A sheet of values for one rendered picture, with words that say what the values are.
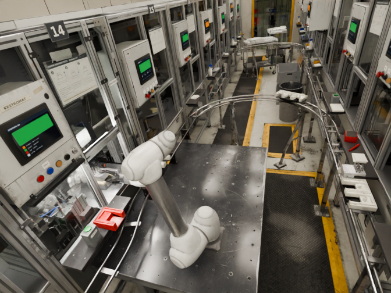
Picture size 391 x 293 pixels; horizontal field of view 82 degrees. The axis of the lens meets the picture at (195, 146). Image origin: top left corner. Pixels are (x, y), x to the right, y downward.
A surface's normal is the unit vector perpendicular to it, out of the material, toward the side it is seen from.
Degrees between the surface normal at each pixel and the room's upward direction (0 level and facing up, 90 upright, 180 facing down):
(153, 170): 77
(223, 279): 0
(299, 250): 0
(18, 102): 90
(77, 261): 0
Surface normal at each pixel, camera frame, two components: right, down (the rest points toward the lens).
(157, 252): -0.13, -0.82
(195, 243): 0.71, -0.07
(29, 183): 0.95, 0.06
